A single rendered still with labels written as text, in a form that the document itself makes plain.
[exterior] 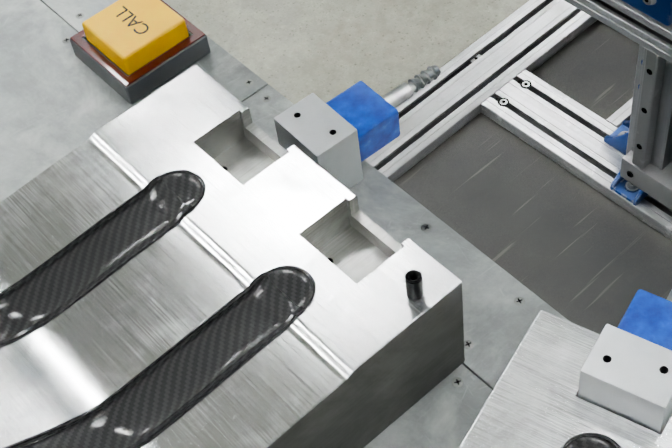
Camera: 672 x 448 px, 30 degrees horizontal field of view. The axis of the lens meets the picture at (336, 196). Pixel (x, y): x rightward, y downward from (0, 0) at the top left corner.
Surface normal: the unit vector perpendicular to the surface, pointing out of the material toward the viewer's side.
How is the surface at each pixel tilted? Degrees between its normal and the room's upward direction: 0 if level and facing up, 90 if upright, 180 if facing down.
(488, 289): 0
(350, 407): 90
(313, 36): 0
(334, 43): 0
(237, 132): 90
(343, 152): 90
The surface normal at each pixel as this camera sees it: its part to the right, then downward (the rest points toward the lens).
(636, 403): -0.52, 0.69
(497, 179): -0.10, -0.63
